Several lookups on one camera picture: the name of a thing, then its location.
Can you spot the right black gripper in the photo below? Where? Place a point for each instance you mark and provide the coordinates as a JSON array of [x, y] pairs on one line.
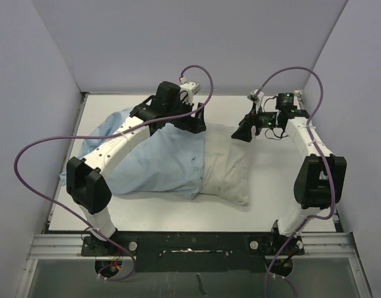
[[243, 132]]

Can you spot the white pillow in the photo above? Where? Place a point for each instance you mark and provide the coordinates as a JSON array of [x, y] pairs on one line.
[[226, 165]]

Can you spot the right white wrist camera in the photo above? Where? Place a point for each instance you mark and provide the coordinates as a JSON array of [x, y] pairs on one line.
[[256, 97]]

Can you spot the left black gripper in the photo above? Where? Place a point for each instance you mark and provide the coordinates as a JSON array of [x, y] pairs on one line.
[[194, 125]]

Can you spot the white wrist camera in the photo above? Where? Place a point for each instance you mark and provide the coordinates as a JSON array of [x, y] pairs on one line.
[[187, 90], [256, 97]]

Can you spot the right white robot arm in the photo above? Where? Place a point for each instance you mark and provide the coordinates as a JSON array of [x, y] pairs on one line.
[[320, 180]]

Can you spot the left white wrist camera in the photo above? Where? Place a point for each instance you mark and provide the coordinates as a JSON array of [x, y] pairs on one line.
[[187, 90]]

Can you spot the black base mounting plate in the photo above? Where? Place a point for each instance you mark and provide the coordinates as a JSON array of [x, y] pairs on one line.
[[191, 252]]

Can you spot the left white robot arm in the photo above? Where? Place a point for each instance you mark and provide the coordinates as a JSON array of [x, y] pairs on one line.
[[86, 177]]

